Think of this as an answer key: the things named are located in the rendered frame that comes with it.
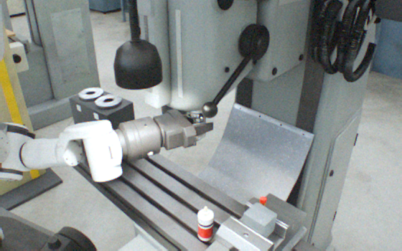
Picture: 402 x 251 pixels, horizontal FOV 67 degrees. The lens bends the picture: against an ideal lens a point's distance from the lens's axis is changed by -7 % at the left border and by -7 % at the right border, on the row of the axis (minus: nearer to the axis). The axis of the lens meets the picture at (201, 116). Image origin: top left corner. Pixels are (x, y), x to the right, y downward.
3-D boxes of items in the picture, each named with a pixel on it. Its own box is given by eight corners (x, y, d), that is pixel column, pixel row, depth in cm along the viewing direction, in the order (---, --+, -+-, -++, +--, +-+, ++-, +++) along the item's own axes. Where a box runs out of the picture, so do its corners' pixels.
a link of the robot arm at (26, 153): (73, 174, 73) (17, 176, 80) (77, 132, 77) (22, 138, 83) (39, 167, 64) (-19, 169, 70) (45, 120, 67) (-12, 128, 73)
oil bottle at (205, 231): (206, 244, 83) (206, 215, 78) (194, 235, 86) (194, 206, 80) (215, 234, 86) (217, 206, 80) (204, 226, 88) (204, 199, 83)
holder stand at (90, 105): (114, 161, 113) (105, 112, 103) (77, 140, 124) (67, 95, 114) (138, 145, 122) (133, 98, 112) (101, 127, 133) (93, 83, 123)
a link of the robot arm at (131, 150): (138, 121, 67) (83, 135, 62) (148, 170, 69) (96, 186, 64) (125, 117, 77) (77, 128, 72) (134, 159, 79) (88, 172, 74)
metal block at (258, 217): (261, 243, 74) (264, 226, 71) (241, 229, 77) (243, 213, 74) (273, 230, 77) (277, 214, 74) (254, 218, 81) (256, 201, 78)
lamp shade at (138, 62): (107, 87, 47) (101, 46, 43) (126, 69, 53) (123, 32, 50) (153, 92, 45) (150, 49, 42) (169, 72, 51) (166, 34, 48)
